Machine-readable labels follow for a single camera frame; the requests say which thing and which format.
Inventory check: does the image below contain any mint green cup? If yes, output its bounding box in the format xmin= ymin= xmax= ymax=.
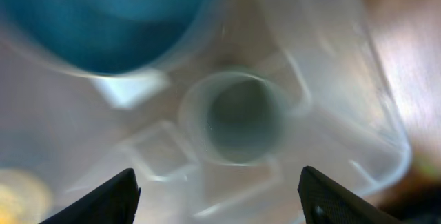
xmin=178 ymin=70 xmax=290 ymax=166

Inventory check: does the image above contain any white label in container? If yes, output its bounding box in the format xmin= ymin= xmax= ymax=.
xmin=90 ymin=69 xmax=171 ymax=110

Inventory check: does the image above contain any blue plate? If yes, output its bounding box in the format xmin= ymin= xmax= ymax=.
xmin=0 ymin=0 xmax=211 ymax=76

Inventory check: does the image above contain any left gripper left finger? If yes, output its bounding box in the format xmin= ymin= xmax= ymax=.
xmin=41 ymin=168 xmax=141 ymax=224

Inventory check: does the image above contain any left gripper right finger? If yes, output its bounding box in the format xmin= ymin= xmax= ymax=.
xmin=298 ymin=166 xmax=400 ymax=224

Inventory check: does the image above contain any yellow small bowl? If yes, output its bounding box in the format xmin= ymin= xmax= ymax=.
xmin=1 ymin=169 xmax=52 ymax=224

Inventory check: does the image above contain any clear plastic storage container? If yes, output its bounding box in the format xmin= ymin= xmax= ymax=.
xmin=1 ymin=0 xmax=411 ymax=223

